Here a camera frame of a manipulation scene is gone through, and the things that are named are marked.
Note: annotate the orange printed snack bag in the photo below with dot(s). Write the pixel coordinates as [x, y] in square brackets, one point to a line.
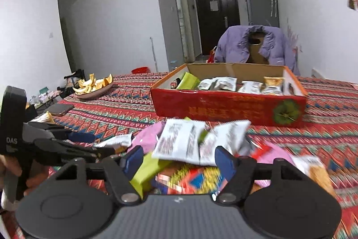
[193, 178]

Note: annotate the purple jacket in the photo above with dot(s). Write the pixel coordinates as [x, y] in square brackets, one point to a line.
[232, 45]

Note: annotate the glass interior door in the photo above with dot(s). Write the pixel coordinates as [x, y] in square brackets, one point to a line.
[183, 23]

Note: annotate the thin metal stick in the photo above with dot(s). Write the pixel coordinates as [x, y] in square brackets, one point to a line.
[153, 54]

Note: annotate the person's left hand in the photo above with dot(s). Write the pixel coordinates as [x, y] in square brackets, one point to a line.
[37, 176]

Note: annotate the white paper notice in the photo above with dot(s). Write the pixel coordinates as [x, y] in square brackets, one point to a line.
[214, 5]

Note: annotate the cluster of small bottles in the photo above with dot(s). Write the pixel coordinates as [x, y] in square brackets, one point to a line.
[44, 97]

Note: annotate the grey refrigerator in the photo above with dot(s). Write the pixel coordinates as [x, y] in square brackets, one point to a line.
[260, 9]

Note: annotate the patterned red tablecloth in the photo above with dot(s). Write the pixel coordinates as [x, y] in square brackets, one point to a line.
[321, 121]

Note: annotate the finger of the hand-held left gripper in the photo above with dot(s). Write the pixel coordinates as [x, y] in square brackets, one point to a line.
[81, 137]
[72, 153]

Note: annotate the white golden snack packet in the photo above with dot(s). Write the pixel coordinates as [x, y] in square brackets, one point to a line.
[272, 85]

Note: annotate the red cardboard box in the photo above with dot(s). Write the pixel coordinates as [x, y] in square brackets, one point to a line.
[223, 108]

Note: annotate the white printed snack packet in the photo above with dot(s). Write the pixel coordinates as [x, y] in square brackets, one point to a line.
[250, 87]
[223, 135]
[116, 141]
[225, 83]
[179, 141]
[205, 84]

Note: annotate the oval plate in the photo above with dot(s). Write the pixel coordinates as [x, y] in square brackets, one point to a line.
[95, 93]

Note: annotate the red plastic basin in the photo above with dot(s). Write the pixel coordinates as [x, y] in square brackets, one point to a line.
[140, 70]

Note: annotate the black smartphone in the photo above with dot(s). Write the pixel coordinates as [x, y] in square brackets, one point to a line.
[60, 109]

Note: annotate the red bag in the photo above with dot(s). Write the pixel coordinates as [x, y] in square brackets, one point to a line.
[211, 55]

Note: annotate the dark bag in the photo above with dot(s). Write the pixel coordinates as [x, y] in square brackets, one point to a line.
[74, 78]

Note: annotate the plate of fruit peels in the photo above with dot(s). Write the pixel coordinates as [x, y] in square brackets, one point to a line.
[89, 83]

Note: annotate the brown chair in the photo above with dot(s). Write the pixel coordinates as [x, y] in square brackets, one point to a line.
[258, 55]

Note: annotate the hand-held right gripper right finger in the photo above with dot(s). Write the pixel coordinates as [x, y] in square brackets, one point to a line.
[224, 161]

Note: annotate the green snack packet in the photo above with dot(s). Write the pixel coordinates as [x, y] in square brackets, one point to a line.
[188, 81]
[146, 174]

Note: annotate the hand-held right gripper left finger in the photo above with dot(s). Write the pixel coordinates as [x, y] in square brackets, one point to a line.
[134, 159]

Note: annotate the black entrance door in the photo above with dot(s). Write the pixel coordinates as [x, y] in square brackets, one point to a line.
[215, 31]

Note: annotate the white orange snack packet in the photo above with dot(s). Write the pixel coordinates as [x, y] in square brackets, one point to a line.
[316, 174]

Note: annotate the pink snack packet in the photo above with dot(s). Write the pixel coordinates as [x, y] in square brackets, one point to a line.
[275, 164]
[148, 139]

